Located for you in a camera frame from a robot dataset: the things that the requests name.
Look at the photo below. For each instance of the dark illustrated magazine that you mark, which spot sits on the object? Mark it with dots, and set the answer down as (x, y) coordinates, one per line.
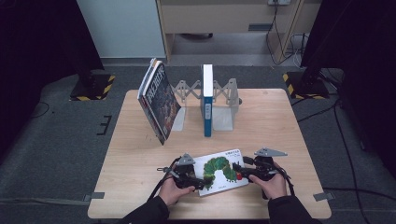
(162, 105)

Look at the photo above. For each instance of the white caterpillar picture book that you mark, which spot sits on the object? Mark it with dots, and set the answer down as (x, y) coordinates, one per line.
(222, 174)

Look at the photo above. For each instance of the person's left hand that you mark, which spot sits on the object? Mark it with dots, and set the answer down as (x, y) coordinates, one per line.
(174, 193)

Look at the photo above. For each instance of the black hazard-striped stand base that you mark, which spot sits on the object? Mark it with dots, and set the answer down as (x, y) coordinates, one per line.
(306, 87)
(93, 88)

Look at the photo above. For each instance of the grey portrait magazine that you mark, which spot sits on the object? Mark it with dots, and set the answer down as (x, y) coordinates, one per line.
(144, 82)

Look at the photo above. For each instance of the thick blue book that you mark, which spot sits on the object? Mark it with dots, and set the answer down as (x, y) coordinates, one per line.
(208, 93)

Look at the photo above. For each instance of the beige wooden desk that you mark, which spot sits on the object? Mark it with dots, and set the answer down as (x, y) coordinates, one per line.
(218, 15)

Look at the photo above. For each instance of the grey tape strip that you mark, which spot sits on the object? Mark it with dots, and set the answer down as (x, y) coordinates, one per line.
(325, 196)
(95, 196)

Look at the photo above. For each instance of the white panel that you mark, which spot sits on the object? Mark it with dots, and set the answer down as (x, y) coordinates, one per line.
(124, 28)

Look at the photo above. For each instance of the black curtain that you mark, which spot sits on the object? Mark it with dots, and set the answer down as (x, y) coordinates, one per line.
(37, 62)
(367, 62)

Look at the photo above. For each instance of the person's right hand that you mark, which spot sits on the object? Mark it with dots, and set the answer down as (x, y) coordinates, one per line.
(271, 188)

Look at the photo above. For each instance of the expandable metal book rack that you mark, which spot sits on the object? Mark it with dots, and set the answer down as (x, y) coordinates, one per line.
(224, 102)

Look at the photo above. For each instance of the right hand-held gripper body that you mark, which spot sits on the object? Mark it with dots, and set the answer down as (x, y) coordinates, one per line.
(264, 168)

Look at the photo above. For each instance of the black tape mark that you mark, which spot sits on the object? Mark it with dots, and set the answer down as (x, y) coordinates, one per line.
(104, 125)

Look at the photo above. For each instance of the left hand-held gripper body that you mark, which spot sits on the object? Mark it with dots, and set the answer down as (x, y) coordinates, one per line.
(185, 174)

